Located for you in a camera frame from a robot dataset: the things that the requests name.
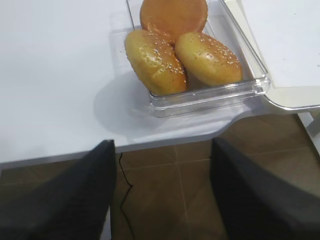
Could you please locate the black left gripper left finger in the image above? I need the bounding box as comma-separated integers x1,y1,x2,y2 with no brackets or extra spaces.
0,140,115,240

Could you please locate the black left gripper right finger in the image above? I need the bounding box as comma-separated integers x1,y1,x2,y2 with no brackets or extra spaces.
211,138,320,240

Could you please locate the white table leg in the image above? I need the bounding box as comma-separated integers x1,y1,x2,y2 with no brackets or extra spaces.
298,111,320,154

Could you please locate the sesame bun top right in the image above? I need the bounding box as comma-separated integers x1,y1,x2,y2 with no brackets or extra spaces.
174,32,243,86

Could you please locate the sesame bun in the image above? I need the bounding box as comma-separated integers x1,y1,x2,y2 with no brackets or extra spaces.
124,29,188,96
174,32,243,86

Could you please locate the clear plastic bun container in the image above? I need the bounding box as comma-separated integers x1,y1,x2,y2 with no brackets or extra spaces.
111,0,271,118

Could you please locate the sesame bun top left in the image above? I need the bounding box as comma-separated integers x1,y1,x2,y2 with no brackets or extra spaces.
124,29,188,96

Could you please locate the white metal tray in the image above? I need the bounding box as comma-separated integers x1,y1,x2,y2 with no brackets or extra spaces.
225,0,320,112

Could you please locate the plain bun bottom half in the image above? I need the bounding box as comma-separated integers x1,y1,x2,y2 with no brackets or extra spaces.
139,0,208,45

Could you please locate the black cable on floor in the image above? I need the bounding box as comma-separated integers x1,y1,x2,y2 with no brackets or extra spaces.
118,151,134,240

